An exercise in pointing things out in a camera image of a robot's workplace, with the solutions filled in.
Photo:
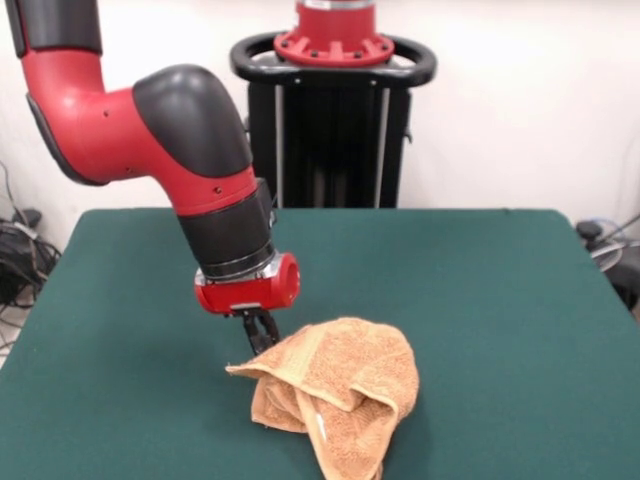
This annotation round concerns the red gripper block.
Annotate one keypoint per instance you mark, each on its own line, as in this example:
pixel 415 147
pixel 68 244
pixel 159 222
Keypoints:
pixel 250 297

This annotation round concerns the orange terry towel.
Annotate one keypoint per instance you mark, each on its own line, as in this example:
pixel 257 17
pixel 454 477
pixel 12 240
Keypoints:
pixel 350 370

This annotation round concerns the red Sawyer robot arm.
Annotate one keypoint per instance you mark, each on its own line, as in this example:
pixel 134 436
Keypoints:
pixel 100 125

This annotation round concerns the dark green table cloth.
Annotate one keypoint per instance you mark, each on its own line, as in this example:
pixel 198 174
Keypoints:
pixel 475 300

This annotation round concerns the grey round stand base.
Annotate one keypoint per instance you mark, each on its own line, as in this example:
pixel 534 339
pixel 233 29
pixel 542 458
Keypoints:
pixel 606 256

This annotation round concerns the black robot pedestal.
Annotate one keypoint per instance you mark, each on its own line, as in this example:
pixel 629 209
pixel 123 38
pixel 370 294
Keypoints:
pixel 345 140

